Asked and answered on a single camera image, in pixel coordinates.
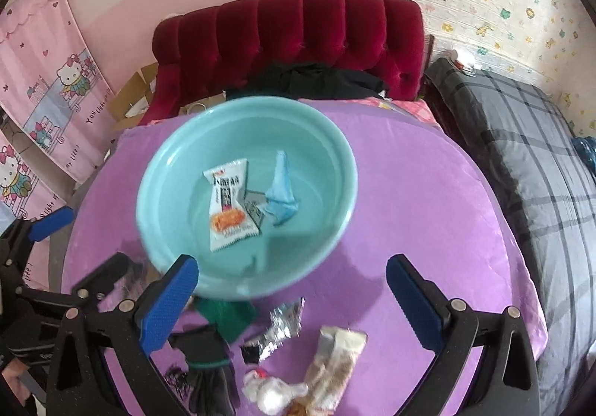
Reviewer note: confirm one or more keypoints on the light blue wrapper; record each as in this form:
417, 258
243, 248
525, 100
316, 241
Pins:
279, 192

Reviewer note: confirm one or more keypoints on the beige snack wrapper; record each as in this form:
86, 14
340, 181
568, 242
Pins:
335, 350

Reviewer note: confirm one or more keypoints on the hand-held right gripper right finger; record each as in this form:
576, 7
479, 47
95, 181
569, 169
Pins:
414, 304

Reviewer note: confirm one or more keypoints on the small grey-green packet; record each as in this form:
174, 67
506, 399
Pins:
254, 209

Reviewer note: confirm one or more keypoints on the dark blue blanket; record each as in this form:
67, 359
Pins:
585, 155

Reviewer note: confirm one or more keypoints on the green cloth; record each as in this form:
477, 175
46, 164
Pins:
228, 316

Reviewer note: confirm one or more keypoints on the pink cartoon curtain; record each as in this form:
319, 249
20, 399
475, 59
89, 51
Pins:
23, 187
51, 71

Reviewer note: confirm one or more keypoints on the black knit glove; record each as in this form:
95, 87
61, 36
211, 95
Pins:
205, 346

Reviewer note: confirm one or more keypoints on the black clothes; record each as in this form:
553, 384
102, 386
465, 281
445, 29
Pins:
326, 80

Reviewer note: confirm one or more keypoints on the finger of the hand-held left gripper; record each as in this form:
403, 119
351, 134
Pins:
105, 278
51, 222

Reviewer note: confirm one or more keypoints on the grey plaid bed cover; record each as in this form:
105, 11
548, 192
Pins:
521, 155

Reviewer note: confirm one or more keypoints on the silver foil packet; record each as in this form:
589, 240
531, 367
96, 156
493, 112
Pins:
279, 327

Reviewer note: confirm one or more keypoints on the red velvet headboard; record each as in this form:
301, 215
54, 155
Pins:
288, 34

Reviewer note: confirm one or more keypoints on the brown paper bag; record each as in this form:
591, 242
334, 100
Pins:
200, 106

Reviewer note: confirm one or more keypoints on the white snack packet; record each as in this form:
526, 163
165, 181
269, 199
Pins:
228, 211

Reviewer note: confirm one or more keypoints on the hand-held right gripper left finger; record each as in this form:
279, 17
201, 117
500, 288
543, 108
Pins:
167, 304

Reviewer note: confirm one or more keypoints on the cardboard box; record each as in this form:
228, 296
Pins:
137, 94

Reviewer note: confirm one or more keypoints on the teal plastic basin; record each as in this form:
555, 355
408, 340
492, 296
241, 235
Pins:
302, 155

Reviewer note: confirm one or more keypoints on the small white red item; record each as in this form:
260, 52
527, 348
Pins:
462, 61

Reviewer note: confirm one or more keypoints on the pink printed sheet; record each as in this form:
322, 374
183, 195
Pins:
409, 108

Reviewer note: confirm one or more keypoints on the white plastic wrapper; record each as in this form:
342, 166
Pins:
270, 392

